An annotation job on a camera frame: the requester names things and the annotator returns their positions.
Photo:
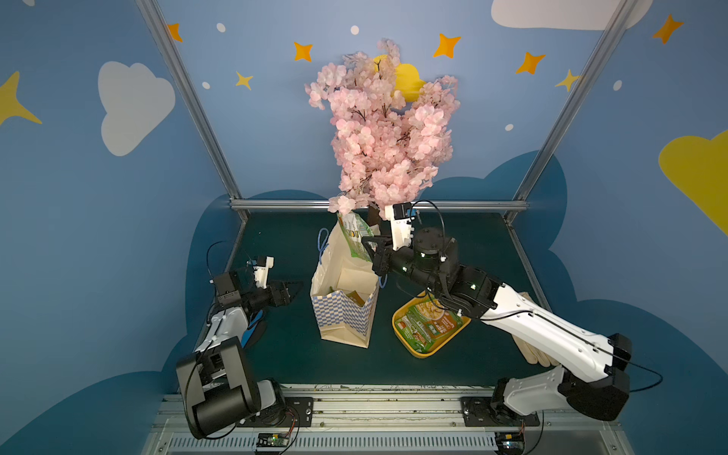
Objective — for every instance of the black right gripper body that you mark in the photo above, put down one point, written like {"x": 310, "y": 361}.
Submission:
{"x": 384, "y": 259}

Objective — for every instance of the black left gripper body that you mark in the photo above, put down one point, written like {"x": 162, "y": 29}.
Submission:
{"x": 272, "y": 294}

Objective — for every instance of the green yellow soup packet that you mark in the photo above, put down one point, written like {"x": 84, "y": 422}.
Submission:
{"x": 354, "y": 228}

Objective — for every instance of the blue checkered paper bag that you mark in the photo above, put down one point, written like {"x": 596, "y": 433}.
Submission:
{"x": 340, "y": 320}

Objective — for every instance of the red green soup packet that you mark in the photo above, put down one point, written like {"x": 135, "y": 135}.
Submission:
{"x": 355, "y": 298}

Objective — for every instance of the green corn soup packet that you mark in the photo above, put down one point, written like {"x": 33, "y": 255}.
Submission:
{"x": 429, "y": 327}

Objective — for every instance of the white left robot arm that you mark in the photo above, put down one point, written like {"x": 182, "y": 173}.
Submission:
{"x": 216, "y": 383}

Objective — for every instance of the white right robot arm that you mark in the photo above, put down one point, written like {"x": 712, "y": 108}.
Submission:
{"x": 590, "y": 375}

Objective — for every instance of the blue grey work glove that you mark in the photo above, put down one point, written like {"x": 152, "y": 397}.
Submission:
{"x": 255, "y": 330}

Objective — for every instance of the yellow plastic tray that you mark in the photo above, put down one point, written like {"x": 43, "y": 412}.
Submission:
{"x": 429, "y": 333}

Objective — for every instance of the pink cherry blossom tree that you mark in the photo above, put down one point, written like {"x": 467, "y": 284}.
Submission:
{"x": 390, "y": 139}

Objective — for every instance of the left green circuit board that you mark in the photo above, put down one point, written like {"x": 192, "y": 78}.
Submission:
{"x": 272, "y": 441}

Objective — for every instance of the green circuit board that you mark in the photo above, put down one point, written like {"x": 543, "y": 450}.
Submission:
{"x": 510, "y": 443}
{"x": 272, "y": 441}

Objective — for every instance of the beige cloth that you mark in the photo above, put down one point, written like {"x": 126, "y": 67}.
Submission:
{"x": 533, "y": 355}

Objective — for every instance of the right green circuit board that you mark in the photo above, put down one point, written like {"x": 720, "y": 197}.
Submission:
{"x": 510, "y": 443}

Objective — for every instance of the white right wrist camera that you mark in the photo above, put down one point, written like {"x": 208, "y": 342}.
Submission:
{"x": 400, "y": 217}

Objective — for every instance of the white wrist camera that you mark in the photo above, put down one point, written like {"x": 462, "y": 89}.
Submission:
{"x": 400, "y": 217}
{"x": 260, "y": 267}

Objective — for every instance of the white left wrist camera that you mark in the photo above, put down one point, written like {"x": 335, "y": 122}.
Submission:
{"x": 260, "y": 267}

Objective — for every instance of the aluminium frame rail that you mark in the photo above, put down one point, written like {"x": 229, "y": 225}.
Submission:
{"x": 323, "y": 205}

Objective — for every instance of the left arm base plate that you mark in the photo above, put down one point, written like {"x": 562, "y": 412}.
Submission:
{"x": 282, "y": 415}

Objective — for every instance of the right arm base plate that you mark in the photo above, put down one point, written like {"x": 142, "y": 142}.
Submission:
{"x": 478, "y": 411}

